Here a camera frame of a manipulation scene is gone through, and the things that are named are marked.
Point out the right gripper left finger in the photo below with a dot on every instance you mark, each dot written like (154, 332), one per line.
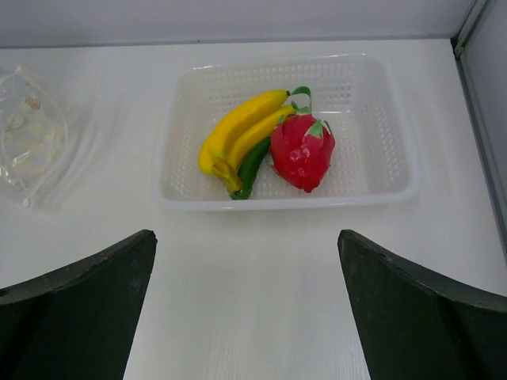
(78, 321)

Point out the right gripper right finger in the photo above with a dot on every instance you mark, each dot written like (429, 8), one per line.
(415, 323)

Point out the clear zip top bag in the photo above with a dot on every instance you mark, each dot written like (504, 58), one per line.
(53, 134)

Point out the red fake dragon fruit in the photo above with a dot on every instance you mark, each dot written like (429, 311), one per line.
(301, 148)

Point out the green fake chili pepper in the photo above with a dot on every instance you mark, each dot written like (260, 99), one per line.
(249, 168)

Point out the yellow fake banana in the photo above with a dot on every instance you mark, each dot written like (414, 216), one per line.
(238, 132)

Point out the clear plastic basket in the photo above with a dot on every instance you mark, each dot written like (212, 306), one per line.
(375, 160)

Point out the right aluminium frame post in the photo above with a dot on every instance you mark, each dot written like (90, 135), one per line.
(480, 51)

